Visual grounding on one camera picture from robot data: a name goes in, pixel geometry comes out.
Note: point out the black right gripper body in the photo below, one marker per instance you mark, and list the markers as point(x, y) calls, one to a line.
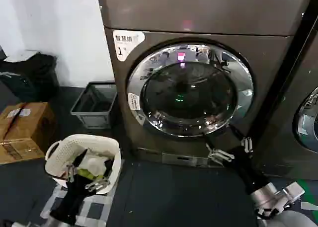
point(246, 170)

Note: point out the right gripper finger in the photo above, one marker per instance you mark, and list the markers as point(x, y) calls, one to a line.
point(248, 145)
point(221, 154)

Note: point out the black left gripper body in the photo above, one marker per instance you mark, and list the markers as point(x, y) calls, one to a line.
point(70, 199)

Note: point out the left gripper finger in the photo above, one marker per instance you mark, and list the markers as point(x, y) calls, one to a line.
point(97, 184)
point(70, 171)

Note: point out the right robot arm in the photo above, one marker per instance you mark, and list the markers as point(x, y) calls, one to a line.
point(263, 197)

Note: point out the yellow-green garment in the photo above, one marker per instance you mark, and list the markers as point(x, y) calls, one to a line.
point(85, 173)

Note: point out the white garment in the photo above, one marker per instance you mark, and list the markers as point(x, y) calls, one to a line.
point(95, 163)

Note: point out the black garment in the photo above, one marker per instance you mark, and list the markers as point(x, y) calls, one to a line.
point(109, 166)

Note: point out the grey white checkered mat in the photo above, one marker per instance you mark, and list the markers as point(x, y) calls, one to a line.
point(92, 209)

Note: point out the white perforated laundry basket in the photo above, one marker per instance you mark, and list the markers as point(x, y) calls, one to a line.
point(67, 147)

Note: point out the grey dryer with teal door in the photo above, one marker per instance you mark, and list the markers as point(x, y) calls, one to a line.
point(285, 112)

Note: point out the brown cardboard box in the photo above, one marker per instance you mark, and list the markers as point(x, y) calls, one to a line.
point(27, 127)

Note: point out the grey plastic crate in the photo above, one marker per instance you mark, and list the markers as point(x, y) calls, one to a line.
point(94, 112)

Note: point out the round glass dryer door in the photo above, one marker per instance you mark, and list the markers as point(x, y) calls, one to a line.
point(188, 100)

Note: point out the teal-tinted round dryer door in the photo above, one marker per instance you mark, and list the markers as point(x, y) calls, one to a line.
point(309, 122)

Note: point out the small white door label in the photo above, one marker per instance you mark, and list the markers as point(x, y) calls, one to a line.
point(134, 101)

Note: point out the black bag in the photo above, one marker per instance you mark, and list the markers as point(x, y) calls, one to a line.
point(29, 75)

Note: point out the grey front-load dryer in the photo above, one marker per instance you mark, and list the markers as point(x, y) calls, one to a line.
point(223, 13)

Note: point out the white numbered dryer sticker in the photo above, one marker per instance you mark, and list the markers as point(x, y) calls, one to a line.
point(124, 44)

